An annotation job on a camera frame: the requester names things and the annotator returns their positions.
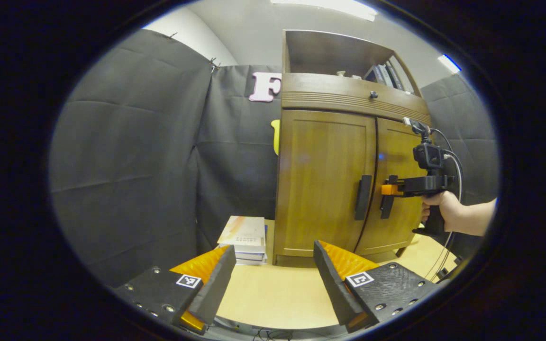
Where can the black backdrop cloth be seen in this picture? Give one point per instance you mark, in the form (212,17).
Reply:
(126,142)

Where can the small ceiling light panel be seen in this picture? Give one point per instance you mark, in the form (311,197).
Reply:
(449,64)

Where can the wooden cabinet drawer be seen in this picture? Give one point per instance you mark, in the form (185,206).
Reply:
(325,92)

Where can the wooden double-door shoe cabinet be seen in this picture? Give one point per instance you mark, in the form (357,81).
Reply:
(315,52)

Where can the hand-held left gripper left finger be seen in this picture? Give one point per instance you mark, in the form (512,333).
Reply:
(216,289)

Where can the light grey book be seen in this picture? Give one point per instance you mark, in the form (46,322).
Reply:
(386,76)

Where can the wooden shoe cabinet door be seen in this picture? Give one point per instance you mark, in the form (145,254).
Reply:
(391,142)
(320,180)

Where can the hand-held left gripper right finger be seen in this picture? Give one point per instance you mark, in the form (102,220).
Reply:
(332,284)

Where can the small black bracket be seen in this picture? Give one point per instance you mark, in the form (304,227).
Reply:
(442,273)

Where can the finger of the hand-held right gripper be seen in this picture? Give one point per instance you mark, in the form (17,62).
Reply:
(389,189)

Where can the white orange book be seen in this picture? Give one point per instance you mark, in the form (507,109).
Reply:
(244,232)

